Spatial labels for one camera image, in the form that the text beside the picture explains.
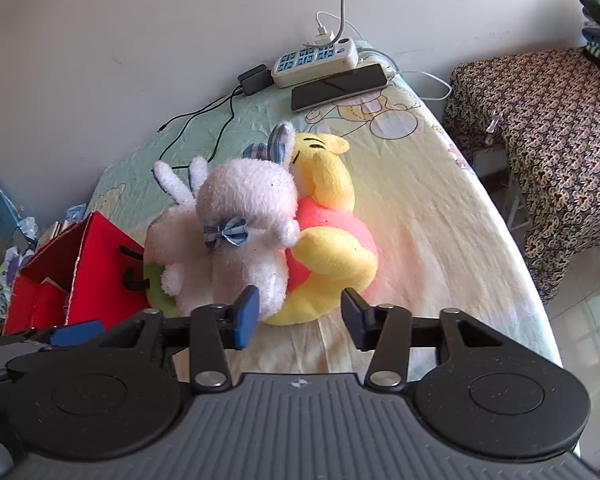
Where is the black charger cable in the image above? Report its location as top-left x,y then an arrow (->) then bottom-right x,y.
157,85 -> 246,171

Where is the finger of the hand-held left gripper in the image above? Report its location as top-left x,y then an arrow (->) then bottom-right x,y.
25,320 -> 104,347

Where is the green plush toy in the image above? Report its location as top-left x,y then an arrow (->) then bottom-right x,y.
119,245 -> 181,317

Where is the white power strip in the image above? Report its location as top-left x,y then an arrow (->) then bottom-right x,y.
271,37 -> 359,89

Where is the white plush rabbit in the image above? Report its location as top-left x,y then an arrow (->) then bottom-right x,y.
145,121 -> 302,327

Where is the yellow plush bear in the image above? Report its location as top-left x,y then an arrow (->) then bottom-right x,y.
260,132 -> 381,326

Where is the black charger adapter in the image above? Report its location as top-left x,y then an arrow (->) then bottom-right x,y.
237,65 -> 274,96

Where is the white furniture frame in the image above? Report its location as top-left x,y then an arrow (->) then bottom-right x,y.
474,146 -> 528,233

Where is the green and white toy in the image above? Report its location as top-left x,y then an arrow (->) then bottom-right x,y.
0,255 -> 21,328

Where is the white charging cable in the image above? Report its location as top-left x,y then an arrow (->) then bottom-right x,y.
316,10 -> 453,102

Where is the dark floral cloth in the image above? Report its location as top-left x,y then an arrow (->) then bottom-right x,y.
442,47 -> 600,306

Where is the red cardboard box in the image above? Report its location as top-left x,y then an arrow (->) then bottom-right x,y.
2,210 -> 153,338

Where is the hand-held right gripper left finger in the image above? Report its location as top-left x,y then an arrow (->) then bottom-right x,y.
97,285 -> 261,394

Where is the black smartphone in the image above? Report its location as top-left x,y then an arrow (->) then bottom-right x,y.
291,63 -> 389,112

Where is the cartoon print bed sheet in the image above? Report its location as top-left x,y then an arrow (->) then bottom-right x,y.
82,40 -> 566,376

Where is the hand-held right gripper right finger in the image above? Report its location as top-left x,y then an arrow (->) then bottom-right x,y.
341,288 -> 504,394

